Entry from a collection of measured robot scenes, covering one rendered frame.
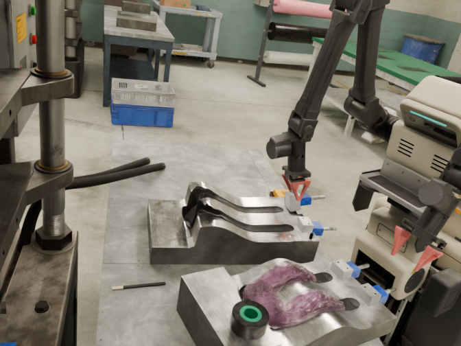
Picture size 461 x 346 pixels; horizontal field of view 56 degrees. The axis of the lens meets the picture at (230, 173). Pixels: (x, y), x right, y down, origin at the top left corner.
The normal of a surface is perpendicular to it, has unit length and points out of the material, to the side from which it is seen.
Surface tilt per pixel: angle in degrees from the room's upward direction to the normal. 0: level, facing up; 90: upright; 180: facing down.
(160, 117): 91
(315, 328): 15
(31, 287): 0
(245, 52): 90
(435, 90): 42
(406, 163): 98
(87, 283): 1
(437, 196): 64
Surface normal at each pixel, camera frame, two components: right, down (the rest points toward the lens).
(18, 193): 0.16, -0.89
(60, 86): 0.89, 0.32
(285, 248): 0.20, 0.46
